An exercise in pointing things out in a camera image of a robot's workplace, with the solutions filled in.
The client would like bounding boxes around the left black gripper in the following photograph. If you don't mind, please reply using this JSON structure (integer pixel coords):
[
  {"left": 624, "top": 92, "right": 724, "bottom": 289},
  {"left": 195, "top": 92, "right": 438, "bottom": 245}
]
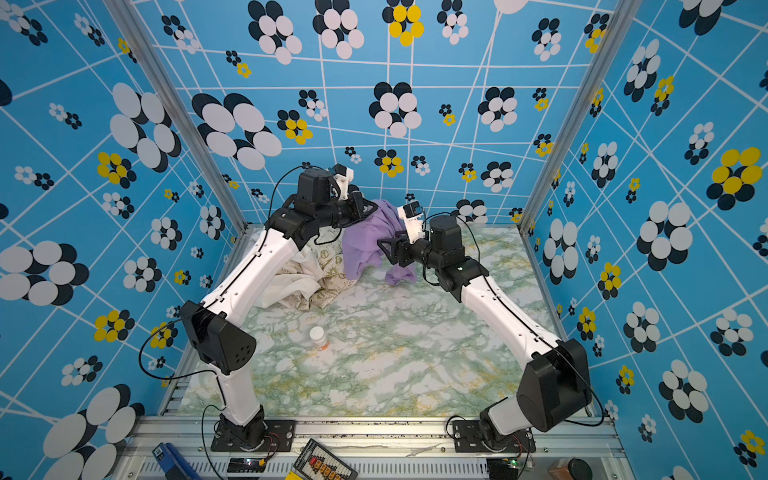
[{"left": 315, "top": 192, "right": 377, "bottom": 231}]

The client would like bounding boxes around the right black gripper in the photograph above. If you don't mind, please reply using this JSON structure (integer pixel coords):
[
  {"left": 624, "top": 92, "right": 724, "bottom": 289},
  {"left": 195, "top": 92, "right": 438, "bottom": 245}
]
[{"left": 380, "top": 229, "right": 448, "bottom": 275}]

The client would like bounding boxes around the purple cloth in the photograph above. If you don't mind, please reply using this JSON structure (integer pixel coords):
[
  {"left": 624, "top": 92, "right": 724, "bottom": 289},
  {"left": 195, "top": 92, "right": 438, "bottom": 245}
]
[{"left": 342, "top": 200, "right": 405, "bottom": 281}]

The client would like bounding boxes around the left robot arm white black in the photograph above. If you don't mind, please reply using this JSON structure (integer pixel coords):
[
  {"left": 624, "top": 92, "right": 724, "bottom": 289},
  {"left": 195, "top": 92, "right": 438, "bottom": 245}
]
[{"left": 180, "top": 164, "right": 378, "bottom": 451}]

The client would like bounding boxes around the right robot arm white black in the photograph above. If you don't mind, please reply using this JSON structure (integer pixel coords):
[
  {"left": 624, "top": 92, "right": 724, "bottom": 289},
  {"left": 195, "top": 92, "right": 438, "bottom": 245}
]
[{"left": 378, "top": 203, "right": 596, "bottom": 451}]

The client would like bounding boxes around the green printed cream cloth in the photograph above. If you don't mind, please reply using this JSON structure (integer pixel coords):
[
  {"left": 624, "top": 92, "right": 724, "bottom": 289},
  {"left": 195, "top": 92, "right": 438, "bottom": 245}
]
[{"left": 299, "top": 240, "right": 356, "bottom": 310}]

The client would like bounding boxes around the plain white cloth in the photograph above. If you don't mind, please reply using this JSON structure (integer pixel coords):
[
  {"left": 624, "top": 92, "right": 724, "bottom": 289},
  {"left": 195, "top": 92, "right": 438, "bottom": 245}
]
[{"left": 254, "top": 246, "right": 325, "bottom": 310}]

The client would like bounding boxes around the small white capped bottle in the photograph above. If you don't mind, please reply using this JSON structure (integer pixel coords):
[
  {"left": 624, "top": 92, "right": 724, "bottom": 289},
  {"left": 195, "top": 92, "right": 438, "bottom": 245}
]
[{"left": 309, "top": 326, "right": 329, "bottom": 350}]

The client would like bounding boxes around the right circuit board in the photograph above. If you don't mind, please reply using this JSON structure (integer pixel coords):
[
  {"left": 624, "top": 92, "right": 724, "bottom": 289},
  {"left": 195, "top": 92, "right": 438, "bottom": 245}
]
[{"left": 486, "top": 458, "right": 519, "bottom": 480}]

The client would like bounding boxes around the circuit board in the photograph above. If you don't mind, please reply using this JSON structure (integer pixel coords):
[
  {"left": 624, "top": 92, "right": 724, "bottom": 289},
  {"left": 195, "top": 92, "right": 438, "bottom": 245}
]
[
  {"left": 486, "top": 458, "right": 519, "bottom": 480},
  {"left": 227, "top": 457, "right": 267, "bottom": 474}
]

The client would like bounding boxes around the left circuit board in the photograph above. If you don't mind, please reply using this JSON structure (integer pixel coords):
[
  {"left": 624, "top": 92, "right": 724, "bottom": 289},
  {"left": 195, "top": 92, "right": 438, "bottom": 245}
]
[{"left": 227, "top": 457, "right": 267, "bottom": 474}]

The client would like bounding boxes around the brown jar black lid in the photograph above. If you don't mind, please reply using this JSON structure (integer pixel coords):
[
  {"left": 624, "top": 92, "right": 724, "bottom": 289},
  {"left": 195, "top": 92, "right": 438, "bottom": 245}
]
[{"left": 548, "top": 458, "right": 594, "bottom": 480}]

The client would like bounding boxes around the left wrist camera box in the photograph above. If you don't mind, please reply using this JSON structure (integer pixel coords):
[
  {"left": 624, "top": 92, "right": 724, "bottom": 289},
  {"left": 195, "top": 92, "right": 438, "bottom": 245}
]
[{"left": 330, "top": 164, "right": 354, "bottom": 200}]

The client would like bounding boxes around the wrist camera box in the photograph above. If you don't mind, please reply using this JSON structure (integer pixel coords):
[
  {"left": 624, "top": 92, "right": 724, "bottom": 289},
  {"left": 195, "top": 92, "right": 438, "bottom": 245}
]
[
  {"left": 330, "top": 164, "right": 354, "bottom": 200},
  {"left": 398, "top": 201, "right": 425, "bottom": 244}
]

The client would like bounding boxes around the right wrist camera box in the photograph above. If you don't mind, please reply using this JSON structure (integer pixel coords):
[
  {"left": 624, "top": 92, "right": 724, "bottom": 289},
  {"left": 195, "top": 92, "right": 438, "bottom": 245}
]
[{"left": 398, "top": 201, "right": 425, "bottom": 244}]

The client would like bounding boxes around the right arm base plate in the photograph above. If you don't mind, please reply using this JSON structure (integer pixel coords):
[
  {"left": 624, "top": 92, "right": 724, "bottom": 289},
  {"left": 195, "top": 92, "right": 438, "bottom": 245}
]
[{"left": 445, "top": 417, "right": 537, "bottom": 456}]

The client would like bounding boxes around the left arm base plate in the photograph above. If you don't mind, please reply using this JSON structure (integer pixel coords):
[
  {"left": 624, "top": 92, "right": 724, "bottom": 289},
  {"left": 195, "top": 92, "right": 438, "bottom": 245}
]
[{"left": 210, "top": 418, "right": 297, "bottom": 453}]

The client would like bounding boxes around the left corner aluminium post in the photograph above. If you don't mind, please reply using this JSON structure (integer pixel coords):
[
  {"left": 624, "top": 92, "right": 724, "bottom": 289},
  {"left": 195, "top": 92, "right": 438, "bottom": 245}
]
[{"left": 104, "top": 1, "right": 248, "bottom": 234}]

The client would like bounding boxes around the corner aluminium post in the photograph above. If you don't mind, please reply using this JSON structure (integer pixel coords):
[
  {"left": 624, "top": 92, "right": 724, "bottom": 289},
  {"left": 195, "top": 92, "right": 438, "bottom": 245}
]
[
  {"left": 518, "top": 0, "right": 642, "bottom": 235},
  {"left": 104, "top": 1, "right": 248, "bottom": 234}
]

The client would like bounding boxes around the blue handled tool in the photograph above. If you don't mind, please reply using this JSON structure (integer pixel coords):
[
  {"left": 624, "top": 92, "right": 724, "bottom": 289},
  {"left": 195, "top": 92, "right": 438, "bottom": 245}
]
[{"left": 152, "top": 442, "right": 201, "bottom": 480}]

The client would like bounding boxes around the right corner aluminium post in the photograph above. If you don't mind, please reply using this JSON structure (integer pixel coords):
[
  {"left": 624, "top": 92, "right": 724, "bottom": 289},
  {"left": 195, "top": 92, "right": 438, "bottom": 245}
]
[{"left": 518, "top": 0, "right": 642, "bottom": 235}]

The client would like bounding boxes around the aluminium front frame rail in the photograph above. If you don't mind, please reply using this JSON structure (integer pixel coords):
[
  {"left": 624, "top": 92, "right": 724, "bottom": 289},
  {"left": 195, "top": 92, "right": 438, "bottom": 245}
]
[{"left": 113, "top": 416, "right": 635, "bottom": 479}]

